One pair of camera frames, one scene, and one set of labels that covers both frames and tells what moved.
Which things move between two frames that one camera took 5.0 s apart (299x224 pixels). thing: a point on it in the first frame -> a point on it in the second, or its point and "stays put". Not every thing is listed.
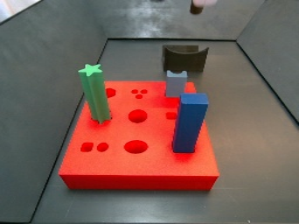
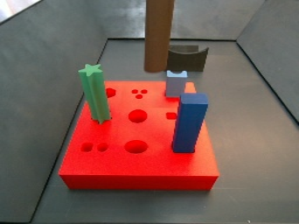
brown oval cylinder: (194, 9) -> (158, 23)
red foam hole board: (126, 153) stays put
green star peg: (97, 93) stays put
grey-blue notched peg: (177, 81) stays put
